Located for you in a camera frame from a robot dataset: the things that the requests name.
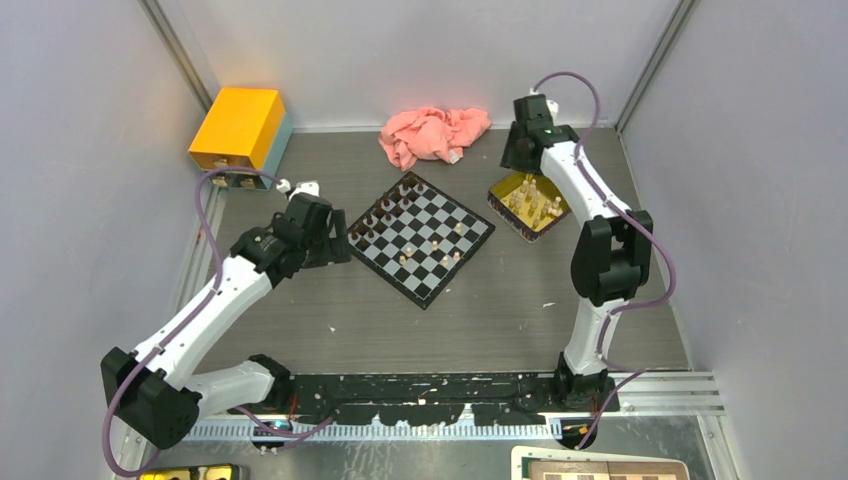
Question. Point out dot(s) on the yellow teal drawer box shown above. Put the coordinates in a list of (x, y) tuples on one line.
[(245, 127)]

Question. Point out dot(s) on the yellow object at edge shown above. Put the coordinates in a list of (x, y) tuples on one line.
[(224, 471)]

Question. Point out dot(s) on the boxed chess board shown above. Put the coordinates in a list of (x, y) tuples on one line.
[(545, 463)]

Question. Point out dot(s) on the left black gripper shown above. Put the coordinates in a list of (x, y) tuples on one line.
[(335, 248)]

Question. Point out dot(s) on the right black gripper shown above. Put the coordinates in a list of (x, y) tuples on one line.
[(509, 158)]

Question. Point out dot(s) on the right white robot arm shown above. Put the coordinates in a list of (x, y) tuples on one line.
[(612, 256)]

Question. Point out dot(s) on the pink crumpled cloth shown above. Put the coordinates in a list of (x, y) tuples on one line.
[(431, 134)]

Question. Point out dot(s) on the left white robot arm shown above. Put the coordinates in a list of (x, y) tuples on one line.
[(154, 388)]

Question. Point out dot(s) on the gold tin tray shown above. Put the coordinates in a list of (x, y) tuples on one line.
[(530, 204)]

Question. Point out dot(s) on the black white chess board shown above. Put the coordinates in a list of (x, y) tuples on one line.
[(412, 213)]

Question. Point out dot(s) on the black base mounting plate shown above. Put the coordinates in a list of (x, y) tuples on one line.
[(427, 399)]

